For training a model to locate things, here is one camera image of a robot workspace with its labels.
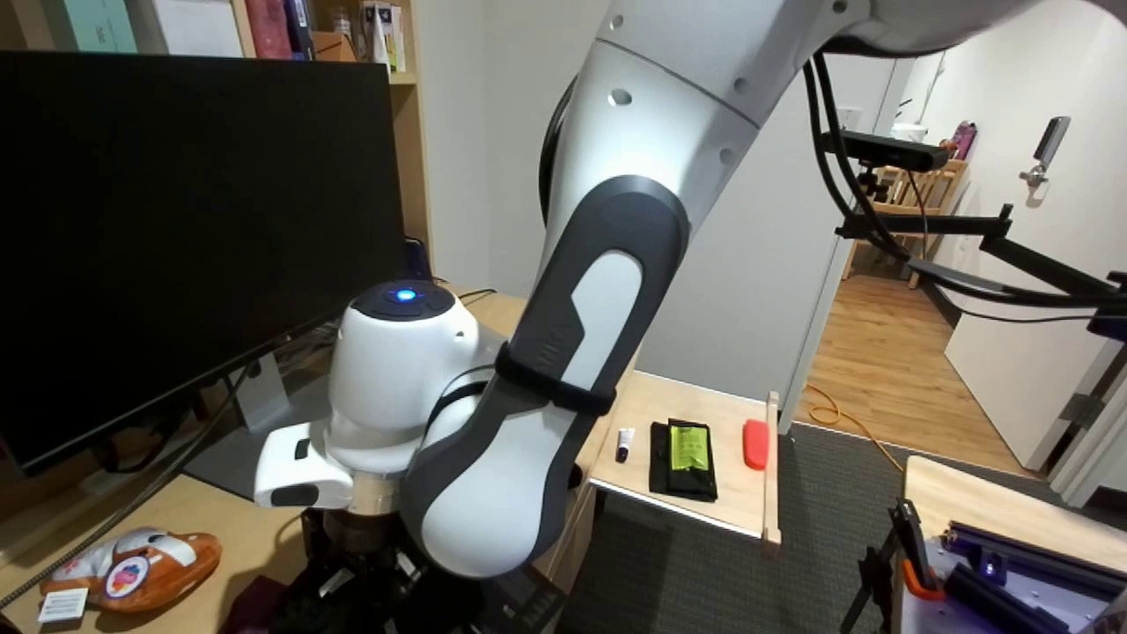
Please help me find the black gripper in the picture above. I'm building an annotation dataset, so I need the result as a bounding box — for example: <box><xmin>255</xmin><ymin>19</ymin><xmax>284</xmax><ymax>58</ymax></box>
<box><xmin>295</xmin><ymin>506</ymin><xmax>415</xmax><ymax>591</ymax></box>

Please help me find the brown oval tray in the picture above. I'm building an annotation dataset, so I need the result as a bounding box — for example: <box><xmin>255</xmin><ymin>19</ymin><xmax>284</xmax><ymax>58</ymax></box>
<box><xmin>39</xmin><ymin>524</ymin><xmax>226</xmax><ymax>619</ymax></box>

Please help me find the dark blue cup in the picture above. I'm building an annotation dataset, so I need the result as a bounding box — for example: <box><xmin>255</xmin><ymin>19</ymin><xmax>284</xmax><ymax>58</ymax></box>
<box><xmin>402</xmin><ymin>241</ymin><xmax>435</xmax><ymax>294</ymax></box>

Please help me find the small white card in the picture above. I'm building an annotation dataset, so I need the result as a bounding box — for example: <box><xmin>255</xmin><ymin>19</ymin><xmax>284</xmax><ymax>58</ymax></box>
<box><xmin>33</xmin><ymin>584</ymin><xmax>91</xmax><ymax>627</ymax></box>

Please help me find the light wooden side table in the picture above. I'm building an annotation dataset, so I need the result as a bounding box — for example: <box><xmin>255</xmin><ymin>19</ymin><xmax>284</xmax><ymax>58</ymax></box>
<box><xmin>586</xmin><ymin>368</ymin><xmax>787</xmax><ymax>550</ymax></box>

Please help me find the green pack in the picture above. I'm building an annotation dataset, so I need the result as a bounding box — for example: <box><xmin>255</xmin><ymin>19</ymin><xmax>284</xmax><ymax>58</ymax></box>
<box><xmin>667</xmin><ymin>422</ymin><xmax>714</xmax><ymax>472</ymax></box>

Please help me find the gray carpet mat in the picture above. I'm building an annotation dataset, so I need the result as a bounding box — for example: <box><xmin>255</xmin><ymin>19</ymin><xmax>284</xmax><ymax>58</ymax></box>
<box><xmin>558</xmin><ymin>419</ymin><xmax>1127</xmax><ymax>634</ymax></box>

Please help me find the black computer monitor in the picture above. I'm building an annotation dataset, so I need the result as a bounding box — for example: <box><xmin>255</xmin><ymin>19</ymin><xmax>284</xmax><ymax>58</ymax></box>
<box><xmin>0</xmin><ymin>49</ymin><xmax>410</xmax><ymax>503</ymax></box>

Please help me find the red oblong case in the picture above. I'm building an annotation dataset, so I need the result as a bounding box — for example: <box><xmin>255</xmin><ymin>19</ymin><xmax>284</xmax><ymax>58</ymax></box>
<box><xmin>739</xmin><ymin>415</ymin><xmax>774</xmax><ymax>477</ymax></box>

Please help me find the brown wooden piece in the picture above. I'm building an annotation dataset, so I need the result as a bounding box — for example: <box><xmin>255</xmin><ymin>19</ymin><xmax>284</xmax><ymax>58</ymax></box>
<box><xmin>315</xmin><ymin>29</ymin><xmax>362</xmax><ymax>65</ymax></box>

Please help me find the white box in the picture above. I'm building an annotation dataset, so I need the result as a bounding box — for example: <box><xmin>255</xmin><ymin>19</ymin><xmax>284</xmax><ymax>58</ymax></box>
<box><xmin>148</xmin><ymin>0</ymin><xmax>247</xmax><ymax>60</ymax></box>

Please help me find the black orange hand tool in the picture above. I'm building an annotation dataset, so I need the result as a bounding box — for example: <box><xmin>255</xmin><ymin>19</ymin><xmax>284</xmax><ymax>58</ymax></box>
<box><xmin>838</xmin><ymin>499</ymin><xmax>946</xmax><ymax>634</ymax></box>

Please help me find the green box on shelf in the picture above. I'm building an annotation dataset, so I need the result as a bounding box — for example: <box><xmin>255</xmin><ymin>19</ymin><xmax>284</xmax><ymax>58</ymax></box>
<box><xmin>61</xmin><ymin>0</ymin><xmax>141</xmax><ymax>58</ymax></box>

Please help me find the small wooden table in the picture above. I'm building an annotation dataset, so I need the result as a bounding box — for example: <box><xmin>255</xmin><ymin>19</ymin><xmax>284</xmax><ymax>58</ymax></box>
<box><xmin>895</xmin><ymin>455</ymin><xmax>1127</xmax><ymax>578</ymax></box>

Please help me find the purple plastic bin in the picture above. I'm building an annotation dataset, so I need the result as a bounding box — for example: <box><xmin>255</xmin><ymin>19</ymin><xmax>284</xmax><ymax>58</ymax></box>
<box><xmin>930</xmin><ymin>520</ymin><xmax>1127</xmax><ymax>634</ymax></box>

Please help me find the wooden chair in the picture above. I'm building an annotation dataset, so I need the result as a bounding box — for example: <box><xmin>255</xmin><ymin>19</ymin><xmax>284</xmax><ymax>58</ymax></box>
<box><xmin>850</xmin><ymin>120</ymin><xmax>979</xmax><ymax>285</ymax></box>

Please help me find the white cabinet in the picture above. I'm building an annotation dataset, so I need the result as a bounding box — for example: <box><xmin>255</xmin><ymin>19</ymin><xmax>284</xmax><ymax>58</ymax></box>
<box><xmin>944</xmin><ymin>285</ymin><xmax>1127</xmax><ymax>472</ymax></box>

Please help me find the orange floor cable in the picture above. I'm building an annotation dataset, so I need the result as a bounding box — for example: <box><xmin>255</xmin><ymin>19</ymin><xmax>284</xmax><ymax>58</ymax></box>
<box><xmin>799</xmin><ymin>382</ymin><xmax>909</xmax><ymax>455</ymax></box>

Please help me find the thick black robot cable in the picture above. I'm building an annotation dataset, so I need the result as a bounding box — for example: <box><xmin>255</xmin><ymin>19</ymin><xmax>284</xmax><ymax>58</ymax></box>
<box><xmin>804</xmin><ymin>49</ymin><xmax>1127</xmax><ymax>329</ymax></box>

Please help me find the black stereo camera bar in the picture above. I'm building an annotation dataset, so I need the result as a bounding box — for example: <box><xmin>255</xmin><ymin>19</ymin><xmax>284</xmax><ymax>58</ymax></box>
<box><xmin>820</xmin><ymin>126</ymin><xmax>951</xmax><ymax>173</ymax></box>

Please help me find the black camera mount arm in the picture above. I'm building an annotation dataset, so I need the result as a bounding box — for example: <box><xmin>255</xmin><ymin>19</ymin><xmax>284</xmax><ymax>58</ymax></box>
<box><xmin>838</xmin><ymin>203</ymin><xmax>1127</xmax><ymax>346</ymax></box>

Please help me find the wall intercom handset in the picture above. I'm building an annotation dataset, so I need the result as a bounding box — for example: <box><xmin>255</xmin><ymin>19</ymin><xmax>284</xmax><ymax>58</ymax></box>
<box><xmin>1018</xmin><ymin>112</ymin><xmax>1076</xmax><ymax>203</ymax></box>

